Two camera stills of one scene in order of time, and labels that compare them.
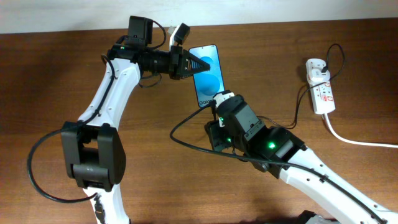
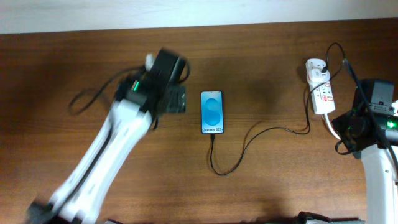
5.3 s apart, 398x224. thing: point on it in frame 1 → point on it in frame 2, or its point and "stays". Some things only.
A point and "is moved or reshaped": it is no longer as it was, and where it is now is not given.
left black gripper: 175,71 → 180,97
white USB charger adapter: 316,76 stays
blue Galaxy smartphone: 209,82 is moved or reshaped
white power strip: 321,93 stays
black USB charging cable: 324,70 → 284,129
